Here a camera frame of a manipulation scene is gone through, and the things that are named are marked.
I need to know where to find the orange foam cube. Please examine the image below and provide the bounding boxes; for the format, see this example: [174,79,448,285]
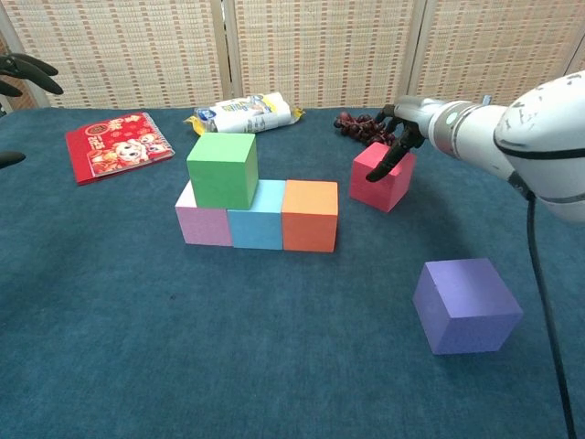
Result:
[281,179,339,253]

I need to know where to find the red spiral calendar booklet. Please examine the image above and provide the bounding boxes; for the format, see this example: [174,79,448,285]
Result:
[64,111,176,187]

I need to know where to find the dark red grape bunch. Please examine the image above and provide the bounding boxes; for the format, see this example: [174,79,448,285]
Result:
[333,112,409,148]

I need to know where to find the green foam cube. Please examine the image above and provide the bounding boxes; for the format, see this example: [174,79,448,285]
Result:
[186,132,258,211]

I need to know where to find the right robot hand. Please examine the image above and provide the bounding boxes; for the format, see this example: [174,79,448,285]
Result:
[365,95,442,184]

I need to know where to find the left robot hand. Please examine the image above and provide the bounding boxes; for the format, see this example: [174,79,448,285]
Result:
[0,52,64,170]

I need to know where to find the red foam cube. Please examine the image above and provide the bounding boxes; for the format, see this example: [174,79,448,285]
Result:
[349,141,418,215]

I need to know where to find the light blue foam cube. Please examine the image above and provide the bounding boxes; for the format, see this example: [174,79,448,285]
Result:
[227,178,287,252]

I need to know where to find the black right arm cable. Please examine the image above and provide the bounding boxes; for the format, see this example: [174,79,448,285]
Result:
[525,189,580,439]

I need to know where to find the white tissue pack yellow ends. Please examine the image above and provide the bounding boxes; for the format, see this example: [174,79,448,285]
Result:
[182,91,306,138]

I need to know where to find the bamboo folding screen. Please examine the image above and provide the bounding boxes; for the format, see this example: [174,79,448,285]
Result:
[0,0,585,111]

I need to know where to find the pink foam cube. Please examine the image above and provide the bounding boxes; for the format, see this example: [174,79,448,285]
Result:
[175,180,234,248]

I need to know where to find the purple foam cube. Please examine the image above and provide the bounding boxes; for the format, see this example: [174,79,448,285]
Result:
[411,257,525,356]

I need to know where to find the blue felt table cover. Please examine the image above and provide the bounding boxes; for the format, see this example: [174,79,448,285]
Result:
[0,107,585,439]

